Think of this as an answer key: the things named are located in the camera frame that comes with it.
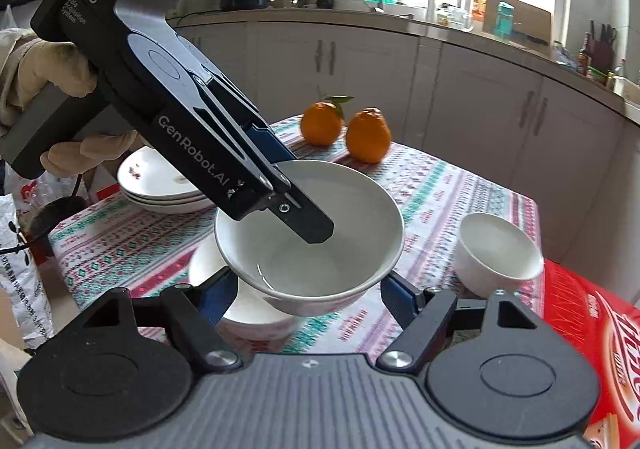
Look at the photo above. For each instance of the black knife block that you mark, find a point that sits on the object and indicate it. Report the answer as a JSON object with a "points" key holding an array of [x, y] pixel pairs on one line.
{"points": [[602, 49]]}

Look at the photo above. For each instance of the dark sauce bottle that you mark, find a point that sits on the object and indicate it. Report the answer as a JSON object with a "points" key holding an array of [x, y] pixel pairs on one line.
{"points": [[584, 56]]}

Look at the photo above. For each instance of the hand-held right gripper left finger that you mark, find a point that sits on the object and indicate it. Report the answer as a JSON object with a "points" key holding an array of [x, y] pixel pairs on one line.
{"points": [[222, 296]]}

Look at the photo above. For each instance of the brown cardboard box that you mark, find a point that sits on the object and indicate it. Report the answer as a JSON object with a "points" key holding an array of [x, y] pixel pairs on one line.
{"points": [[532, 19]]}

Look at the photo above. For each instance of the red printed carton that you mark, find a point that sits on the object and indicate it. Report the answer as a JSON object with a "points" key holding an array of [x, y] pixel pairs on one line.
{"points": [[590, 329]]}

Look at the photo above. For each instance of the orange with green leaf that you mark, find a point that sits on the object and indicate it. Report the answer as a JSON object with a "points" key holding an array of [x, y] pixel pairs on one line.
{"points": [[320, 124]]}

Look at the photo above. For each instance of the knobbly orange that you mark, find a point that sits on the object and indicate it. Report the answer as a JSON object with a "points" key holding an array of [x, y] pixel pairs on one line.
{"points": [[367, 139]]}

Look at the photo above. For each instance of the white plastic bag, black print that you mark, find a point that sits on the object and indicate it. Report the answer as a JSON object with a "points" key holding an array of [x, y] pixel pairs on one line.
{"points": [[22, 279]]}

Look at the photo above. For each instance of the patterned red green tablecloth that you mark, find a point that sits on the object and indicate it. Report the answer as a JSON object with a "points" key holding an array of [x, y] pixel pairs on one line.
{"points": [[440, 189]]}

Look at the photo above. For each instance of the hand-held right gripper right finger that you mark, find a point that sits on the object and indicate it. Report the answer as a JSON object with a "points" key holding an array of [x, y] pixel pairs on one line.
{"points": [[397, 299]]}

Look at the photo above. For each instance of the large white plate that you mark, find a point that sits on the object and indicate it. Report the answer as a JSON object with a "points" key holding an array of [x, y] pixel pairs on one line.
{"points": [[150, 174]]}

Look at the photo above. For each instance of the white kitchen cabinets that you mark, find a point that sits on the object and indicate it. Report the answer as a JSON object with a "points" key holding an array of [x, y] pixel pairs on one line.
{"points": [[465, 99]]}

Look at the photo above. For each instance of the teal plastic jug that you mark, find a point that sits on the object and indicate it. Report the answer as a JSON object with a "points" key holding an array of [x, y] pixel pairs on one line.
{"points": [[505, 19]]}

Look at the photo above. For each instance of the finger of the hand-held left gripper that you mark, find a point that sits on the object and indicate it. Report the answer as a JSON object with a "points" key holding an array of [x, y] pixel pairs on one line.
{"points": [[310, 226], [265, 141]]}

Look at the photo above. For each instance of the small white ceramic bowl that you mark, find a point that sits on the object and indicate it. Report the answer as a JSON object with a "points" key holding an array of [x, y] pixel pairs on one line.
{"points": [[495, 249]]}

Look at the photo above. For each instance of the person's left hand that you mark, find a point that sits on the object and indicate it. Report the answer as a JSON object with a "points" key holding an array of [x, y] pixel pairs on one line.
{"points": [[45, 61]]}

